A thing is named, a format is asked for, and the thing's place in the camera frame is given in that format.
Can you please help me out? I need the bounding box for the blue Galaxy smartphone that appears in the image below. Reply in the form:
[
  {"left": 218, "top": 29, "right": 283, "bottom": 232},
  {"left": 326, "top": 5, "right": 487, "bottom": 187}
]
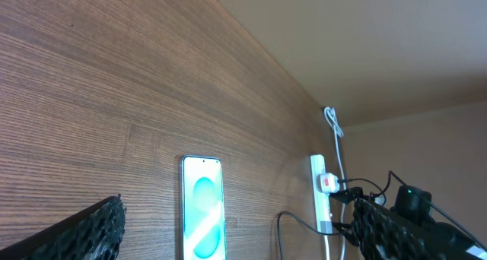
[{"left": 180, "top": 155, "right": 228, "bottom": 260}]

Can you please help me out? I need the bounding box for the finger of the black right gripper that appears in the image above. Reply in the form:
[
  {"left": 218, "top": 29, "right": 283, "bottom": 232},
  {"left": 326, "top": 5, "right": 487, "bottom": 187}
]
[
  {"left": 330, "top": 187, "right": 363, "bottom": 205},
  {"left": 332, "top": 222, "right": 359, "bottom": 247}
]

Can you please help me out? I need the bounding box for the white power strip cord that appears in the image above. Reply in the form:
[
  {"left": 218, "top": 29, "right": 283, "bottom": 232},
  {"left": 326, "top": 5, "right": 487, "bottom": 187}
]
[{"left": 322, "top": 106, "right": 349, "bottom": 260}]

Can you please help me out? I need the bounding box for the black USB charging cable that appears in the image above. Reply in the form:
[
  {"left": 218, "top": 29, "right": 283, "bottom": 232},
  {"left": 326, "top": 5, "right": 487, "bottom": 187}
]
[{"left": 275, "top": 177, "right": 385, "bottom": 260}]

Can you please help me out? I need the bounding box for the brown cardboard panel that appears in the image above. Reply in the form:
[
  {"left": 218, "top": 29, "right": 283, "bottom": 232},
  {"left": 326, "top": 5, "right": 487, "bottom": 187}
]
[{"left": 217, "top": 0, "right": 486, "bottom": 240}]

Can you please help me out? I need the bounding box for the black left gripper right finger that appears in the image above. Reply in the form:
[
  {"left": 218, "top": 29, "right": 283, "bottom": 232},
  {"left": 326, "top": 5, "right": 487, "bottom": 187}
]
[{"left": 351, "top": 198, "right": 475, "bottom": 260}]

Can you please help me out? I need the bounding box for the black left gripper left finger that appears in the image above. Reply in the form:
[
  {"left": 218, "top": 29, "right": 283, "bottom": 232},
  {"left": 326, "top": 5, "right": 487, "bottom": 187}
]
[{"left": 1, "top": 195, "right": 126, "bottom": 260}]

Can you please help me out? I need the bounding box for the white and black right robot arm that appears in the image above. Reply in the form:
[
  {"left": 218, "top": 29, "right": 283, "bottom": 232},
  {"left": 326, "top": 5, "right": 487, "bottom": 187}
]
[{"left": 331, "top": 185, "right": 486, "bottom": 260}]

